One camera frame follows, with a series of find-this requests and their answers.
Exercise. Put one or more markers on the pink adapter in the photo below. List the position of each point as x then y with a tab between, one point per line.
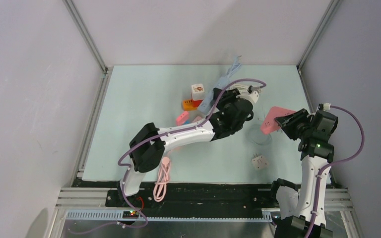
182	118

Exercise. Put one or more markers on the orange power strip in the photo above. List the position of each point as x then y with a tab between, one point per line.
186	105

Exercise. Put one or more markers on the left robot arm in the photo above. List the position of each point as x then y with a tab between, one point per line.
150	144

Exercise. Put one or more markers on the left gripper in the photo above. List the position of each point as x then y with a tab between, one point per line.
228	95

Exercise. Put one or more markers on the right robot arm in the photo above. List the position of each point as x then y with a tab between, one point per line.
302	210

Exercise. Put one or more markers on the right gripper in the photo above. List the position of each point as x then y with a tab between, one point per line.
286	122

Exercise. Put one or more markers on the white cube socket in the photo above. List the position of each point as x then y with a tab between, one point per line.
197	92

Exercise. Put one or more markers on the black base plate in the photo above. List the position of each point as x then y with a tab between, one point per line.
187	200

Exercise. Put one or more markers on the pink triangular power strip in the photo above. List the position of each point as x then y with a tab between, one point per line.
269	125

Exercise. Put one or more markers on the aluminium frame rail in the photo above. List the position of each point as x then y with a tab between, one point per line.
94	198

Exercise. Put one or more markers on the white adapter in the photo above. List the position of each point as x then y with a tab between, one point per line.
259	162

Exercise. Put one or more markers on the red cube socket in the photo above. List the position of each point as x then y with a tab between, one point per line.
196	103

